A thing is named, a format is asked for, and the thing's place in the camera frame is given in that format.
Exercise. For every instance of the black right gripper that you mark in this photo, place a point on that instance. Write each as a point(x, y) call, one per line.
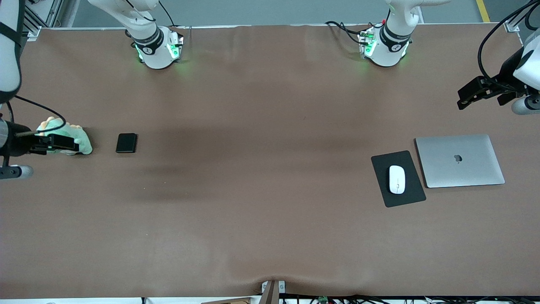
point(17, 142)

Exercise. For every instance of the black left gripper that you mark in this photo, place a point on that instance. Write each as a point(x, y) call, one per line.
point(506, 74)

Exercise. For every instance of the black phone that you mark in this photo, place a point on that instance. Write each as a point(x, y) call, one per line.
point(126, 143)

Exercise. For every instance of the white computer mouse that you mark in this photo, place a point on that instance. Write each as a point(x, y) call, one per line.
point(397, 179)

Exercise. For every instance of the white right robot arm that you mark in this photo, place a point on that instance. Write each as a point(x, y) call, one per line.
point(156, 50)

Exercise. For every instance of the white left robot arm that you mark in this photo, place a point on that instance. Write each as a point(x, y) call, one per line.
point(390, 46)

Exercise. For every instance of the black mouse pad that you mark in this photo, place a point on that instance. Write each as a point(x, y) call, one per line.
point(411, 194)

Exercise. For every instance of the green dinosaur plush toy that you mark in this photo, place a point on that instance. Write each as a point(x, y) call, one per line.
point(52, 127)

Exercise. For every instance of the silver closed laptop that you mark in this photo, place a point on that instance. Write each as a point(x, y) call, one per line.
point(464, 169)

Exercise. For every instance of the brown table cover mat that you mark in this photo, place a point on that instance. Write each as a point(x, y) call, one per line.
point(270, 211)

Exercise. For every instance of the brown wooden stand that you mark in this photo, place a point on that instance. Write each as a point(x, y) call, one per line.
point(270, 295)

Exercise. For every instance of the aluminium frame post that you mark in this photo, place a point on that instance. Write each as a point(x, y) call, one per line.
point(33, 33)
point(511, 26)

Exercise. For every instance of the silver metal bracket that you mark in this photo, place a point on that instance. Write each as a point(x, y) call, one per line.
point(282, 287)

